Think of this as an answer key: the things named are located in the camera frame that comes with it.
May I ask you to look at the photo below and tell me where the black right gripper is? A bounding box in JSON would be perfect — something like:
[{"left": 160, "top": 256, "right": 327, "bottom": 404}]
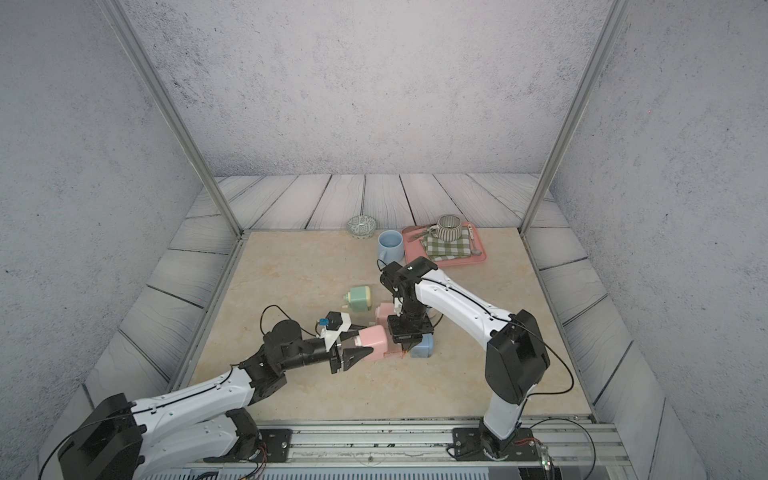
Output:
[{"left": 385, "top": 303, "right": 431, "bottom": 351}]

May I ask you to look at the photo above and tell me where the blue pencil sharpener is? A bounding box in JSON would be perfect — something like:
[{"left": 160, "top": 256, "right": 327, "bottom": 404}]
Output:
[{"left": 409, "top": 334, "right": 435, "bottom": 359}]

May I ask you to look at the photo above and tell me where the pink pencil sharpener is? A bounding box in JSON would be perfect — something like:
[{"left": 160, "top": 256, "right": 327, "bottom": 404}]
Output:
[
  {"left": 375, "top": 302, "right": 396, "bottom": 327},
  {"left": 354, "top": 325, "right": 404, "bottom": 362}
]

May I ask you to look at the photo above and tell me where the green yellow pencil sharpener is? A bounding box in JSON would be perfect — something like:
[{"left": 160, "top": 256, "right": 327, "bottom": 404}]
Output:
[{"left": 343, "top": 285, "right": 372, "bottom": 312}]

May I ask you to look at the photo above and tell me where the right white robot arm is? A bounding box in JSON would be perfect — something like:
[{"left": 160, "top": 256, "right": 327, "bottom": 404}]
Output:
[{"left": 380, "top": 257, "right": 550, "bottom": 445}]

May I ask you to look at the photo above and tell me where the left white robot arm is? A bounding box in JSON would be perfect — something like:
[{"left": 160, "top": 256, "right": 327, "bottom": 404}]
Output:
[{"left": 56, "top": 312, "right": 387, "bottom": 479}]

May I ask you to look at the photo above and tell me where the pink serving tray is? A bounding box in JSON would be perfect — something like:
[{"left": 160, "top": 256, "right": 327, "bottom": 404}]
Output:
[{"left": 400, "top": 221, "right": 487, "bottom": 268}]

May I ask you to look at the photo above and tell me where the green checkered cloth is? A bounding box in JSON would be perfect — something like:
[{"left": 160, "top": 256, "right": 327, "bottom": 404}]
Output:
[{"left": 419, "top": 227, "right": 472, "bottom": 262}]

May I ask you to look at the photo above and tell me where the light blue mug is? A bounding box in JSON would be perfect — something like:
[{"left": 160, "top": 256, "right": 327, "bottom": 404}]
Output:
[{"left": 377, "top": 230, "right": 405, "bottom": 266}]

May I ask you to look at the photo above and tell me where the metal spoon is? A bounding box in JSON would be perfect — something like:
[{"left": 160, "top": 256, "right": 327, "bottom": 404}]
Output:
[{"left": 467, "top": 225, "right": 482, "bottom": 256}]

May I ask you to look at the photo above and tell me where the striped ceramic cup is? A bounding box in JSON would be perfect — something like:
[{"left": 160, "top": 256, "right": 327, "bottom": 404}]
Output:
[{"left": 428, "top": 214, "right": 463, "bottom": 243}]

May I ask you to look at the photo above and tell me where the patterned ceramic bowl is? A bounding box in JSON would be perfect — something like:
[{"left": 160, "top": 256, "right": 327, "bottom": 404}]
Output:
[{"left": 346, "top": 214, "right": 378, "bottom": 239}]

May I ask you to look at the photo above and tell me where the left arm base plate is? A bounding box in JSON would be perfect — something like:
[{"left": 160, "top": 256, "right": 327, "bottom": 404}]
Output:
[{"left": 203, "top": 428, "right": 293, "bottom": 463}]

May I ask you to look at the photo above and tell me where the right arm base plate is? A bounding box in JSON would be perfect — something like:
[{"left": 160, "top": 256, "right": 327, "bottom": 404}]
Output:
[{"left": 446, "top": 426, "right": 541, "bottom": 462}]

